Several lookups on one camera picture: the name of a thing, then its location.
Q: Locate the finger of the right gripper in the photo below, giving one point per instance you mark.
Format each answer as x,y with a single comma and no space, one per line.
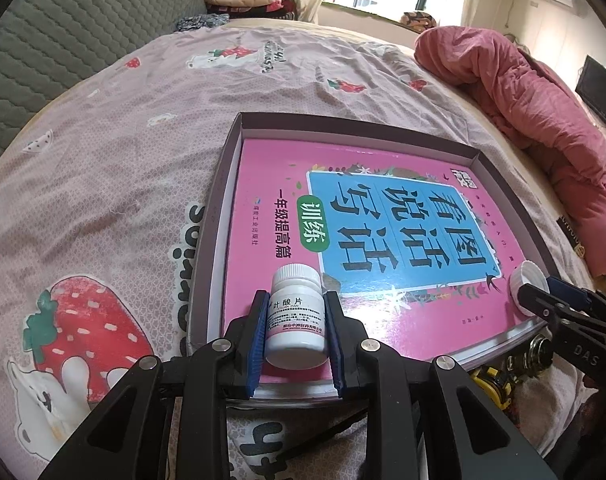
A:
577,298
550,309

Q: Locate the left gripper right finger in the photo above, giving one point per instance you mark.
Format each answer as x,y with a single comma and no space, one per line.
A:
425,419

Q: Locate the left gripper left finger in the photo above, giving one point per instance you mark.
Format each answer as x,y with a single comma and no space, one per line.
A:
176,407

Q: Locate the white pill bottle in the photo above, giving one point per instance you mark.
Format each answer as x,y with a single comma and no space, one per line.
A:
296,319

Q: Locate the yellow black wristwatch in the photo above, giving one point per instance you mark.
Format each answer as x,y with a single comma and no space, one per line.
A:
495,383

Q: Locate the black mattress label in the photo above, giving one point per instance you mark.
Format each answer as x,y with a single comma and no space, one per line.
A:
570,234

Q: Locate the pink and blue book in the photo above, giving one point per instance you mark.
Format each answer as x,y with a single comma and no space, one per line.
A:
368,269

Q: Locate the red quilted comforter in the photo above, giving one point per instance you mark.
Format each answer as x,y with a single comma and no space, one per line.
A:
537,112

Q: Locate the pink strawberry print bedsheet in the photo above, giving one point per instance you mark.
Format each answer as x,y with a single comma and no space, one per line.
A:
110,178

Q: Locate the grey cardboard box tray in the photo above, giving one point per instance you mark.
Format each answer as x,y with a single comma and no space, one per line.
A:
333,249

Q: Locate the patterned bag on windowsill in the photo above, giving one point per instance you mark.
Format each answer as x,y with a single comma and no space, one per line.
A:
418,21

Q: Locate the dark patterned cloth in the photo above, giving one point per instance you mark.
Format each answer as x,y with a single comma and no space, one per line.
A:
201,21

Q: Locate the grey quilted headboard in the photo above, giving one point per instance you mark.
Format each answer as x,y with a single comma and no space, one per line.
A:
49,46

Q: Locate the black wall television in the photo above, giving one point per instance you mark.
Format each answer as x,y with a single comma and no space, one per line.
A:
591,86

